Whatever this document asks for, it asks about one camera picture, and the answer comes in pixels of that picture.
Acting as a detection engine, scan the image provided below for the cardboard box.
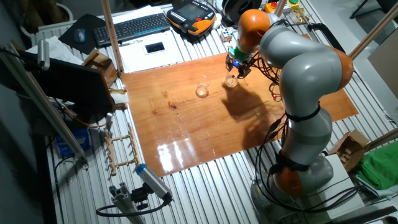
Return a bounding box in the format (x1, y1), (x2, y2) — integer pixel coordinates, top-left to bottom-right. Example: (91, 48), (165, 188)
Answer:
(328, 129), (371, 174)

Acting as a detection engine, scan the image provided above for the brass fitting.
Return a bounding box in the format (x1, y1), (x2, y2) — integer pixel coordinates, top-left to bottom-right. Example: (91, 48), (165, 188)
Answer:
(292, 7), (310, 24)

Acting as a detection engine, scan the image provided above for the black computer keyboard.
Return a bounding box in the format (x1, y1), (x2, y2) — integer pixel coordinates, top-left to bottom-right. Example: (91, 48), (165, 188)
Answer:
(92, 12), (171, 48)

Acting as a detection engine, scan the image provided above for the green wrist adapter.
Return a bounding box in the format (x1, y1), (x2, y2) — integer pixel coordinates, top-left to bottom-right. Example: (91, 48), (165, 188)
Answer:
(229, 46), (251, 63)

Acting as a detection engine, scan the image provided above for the green cloth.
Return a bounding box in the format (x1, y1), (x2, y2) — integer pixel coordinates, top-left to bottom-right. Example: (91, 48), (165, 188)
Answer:
(354, 141), (398, 192)

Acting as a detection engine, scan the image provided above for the wooden board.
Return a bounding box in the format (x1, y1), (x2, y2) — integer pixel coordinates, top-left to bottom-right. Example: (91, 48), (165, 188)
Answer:
(120, 33), (360, 179)

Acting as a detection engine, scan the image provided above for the black round spool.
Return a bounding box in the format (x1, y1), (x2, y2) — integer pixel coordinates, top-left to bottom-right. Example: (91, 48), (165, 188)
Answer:
(222, 0), (264, 23)

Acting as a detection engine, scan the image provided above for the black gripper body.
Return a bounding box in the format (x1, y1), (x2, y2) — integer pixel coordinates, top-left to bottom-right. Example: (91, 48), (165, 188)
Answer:
(225, 53), (252, 73)

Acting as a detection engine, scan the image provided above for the upright stand pole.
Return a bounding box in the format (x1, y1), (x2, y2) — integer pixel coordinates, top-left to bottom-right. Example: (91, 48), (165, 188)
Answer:
(273, 0), (289, 16)

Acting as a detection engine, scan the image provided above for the wooden block stand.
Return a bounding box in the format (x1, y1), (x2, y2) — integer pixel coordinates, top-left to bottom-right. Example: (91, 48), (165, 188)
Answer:
(81, 48), (119, 90)

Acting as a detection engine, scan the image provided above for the wooden rack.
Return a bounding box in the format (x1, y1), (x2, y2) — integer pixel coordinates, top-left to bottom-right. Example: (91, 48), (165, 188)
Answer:
(103, 123), (141, 177)

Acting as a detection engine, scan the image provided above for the blue packet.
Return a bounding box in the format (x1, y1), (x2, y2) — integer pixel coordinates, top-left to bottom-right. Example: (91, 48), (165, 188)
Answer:
(55, 127), (93, 156)

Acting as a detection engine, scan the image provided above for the white smartphone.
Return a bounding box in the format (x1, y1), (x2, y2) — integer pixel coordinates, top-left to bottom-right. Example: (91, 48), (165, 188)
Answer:
(142, 41), (167, 55)

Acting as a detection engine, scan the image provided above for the black mouse pad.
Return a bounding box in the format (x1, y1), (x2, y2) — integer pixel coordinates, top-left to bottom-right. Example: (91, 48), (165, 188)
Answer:
(58, 14), (106, 55)

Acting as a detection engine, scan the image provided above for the aluminium profile beam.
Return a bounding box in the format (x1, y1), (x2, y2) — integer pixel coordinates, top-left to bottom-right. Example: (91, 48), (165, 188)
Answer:
(0, 43), (90, 162)

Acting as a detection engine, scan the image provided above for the short aluminium profile post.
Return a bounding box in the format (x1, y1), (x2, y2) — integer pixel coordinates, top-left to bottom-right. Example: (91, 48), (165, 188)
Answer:
(108, 182), (147, 224)

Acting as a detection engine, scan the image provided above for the silver depth camera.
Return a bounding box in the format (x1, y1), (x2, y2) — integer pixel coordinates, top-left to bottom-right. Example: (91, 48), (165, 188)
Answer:
(135, 163), (174, 202)
(37, 39), (50, 72)

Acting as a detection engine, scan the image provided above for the beige panel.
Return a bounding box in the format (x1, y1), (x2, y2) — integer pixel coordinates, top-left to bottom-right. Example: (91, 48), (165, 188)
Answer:
(368, 34), (398, 100)

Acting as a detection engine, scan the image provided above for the white robot platform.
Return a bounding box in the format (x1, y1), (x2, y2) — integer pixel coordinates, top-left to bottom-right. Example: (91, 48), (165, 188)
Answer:
(295, 154), (366, 220)

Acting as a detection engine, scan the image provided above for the wooden pole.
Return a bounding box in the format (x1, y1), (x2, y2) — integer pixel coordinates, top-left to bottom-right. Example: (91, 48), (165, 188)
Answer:
(365, 126), (398, 152)
(350, 1), (398, 58)
(100, 0), (125, 77)

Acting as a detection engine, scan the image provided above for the orange box with red button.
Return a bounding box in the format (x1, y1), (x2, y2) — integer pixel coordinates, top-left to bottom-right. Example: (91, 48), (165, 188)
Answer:
(264, 1), (279, 14)

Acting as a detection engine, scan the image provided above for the black monitor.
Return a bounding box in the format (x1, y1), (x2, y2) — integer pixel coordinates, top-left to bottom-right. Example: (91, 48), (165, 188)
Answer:
(18, 49), (116, 116)

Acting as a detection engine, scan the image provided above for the white figurine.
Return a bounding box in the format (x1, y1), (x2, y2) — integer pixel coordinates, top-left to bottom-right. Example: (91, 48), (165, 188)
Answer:
(213, 12), (223, 30)

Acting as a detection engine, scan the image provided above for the cable harness with red light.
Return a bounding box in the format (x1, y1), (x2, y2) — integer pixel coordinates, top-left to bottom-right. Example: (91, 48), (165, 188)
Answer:
(248, 52), (285, 103)

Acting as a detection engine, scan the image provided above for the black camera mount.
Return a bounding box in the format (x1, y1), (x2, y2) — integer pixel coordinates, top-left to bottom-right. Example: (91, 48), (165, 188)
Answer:
(130, 183), (150, 211)

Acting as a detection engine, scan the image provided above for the white printed paper sheet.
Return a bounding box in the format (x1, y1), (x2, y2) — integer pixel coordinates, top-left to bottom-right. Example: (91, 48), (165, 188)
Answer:
(119, 30), (184, 74)

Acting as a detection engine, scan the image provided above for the orange black teach pendant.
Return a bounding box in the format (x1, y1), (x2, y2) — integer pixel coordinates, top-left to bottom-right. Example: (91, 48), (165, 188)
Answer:
(166, 0), (217, 35)

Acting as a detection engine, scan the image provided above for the black curved hose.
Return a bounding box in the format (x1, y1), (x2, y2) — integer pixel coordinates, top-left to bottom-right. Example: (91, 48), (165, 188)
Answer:
(307, 22), (345, 52)

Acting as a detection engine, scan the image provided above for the colourful puzzle cube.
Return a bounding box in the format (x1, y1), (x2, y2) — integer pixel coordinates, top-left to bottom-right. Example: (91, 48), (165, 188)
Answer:
(220, 27), (234, 44)

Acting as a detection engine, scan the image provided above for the clear glass beaker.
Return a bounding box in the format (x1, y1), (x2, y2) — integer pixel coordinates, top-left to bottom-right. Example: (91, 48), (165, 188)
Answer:
(195, 76), (210, 99)
(223, 70), (240, 90)

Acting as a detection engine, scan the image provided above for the black camera cable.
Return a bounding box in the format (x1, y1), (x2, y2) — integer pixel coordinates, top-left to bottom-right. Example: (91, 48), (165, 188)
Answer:
(95, 194), (174, 218)

